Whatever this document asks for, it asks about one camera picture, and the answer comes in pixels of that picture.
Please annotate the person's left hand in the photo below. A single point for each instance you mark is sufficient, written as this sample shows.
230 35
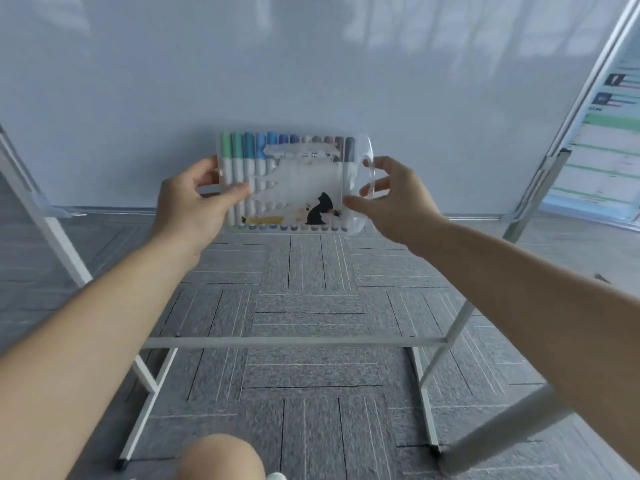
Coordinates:
190 209

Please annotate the person's right hand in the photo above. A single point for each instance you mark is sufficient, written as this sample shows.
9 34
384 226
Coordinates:
400 204

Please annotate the clear plastic marker case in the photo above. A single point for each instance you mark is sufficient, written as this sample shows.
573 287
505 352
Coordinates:
300 194

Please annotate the person's right forearm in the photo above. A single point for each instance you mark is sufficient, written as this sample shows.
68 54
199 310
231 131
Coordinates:
550 314

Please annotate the person's left forearm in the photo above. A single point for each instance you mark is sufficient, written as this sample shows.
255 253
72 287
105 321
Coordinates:
85 364

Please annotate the person's bare leg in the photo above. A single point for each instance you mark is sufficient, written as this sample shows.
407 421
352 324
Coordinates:
220 459

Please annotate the blue printed poster board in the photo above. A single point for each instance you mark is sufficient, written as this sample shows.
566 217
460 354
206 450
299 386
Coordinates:
605 164

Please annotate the grey round table leg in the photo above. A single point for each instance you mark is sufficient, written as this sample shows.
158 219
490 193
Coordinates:
500 432

